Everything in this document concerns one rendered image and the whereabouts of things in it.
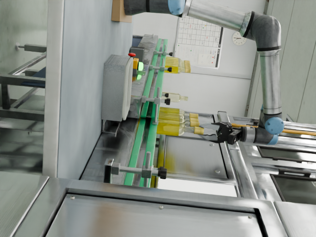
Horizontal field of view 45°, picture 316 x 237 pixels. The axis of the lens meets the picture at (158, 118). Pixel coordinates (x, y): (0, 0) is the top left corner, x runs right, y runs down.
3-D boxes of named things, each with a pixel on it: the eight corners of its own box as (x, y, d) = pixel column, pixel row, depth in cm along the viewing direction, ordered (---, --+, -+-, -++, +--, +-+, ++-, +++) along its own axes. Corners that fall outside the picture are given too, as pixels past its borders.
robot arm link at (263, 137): (276, 125, 182) (272, 142, 184) (253, 123, 182) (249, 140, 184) (280, 130, 174) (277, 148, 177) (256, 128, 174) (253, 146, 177)
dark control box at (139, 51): (128, 61, 228) (142, 63, 228) (129, 48, 225) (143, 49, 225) (130, 58, 236) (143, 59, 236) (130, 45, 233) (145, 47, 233)
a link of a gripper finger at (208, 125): (198, 123, 182) (217, 128, 183) (199, 127, 177) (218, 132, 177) (200, 117, 181) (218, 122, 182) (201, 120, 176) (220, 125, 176)
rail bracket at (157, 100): (138, 123, 168) (167, 126, 168) (142, 86, 162) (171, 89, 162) (139, 121, 170) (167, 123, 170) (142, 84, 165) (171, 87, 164)
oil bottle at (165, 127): (138, 132, 176) (184, 137, 176) (138, 121, 174) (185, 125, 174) (139, 127, 182) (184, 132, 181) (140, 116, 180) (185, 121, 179)
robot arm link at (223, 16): (158, -20, 159) (285, 19, 158) (161, -18, 173) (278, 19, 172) (150, 9, 163) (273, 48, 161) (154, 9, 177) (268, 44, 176)
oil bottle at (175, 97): (148, 99, 256) (187, 103, 256) (149, 91, 254) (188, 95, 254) (148, 98, 261) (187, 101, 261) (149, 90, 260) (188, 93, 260)
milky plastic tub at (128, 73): (102, 120, 148) (124, 122, 148) (105, 63, 140) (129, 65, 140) (109, 106, 164) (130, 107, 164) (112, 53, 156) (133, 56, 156)
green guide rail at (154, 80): (141, 101, 169) (159, 103, 169) (141, 99, 169) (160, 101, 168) (158, 39, 333) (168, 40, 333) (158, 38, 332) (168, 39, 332)
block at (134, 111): (123, 117, 167) (139, 119, 167) (124, 97, 164) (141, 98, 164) (124, 114, 170) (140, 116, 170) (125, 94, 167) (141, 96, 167)
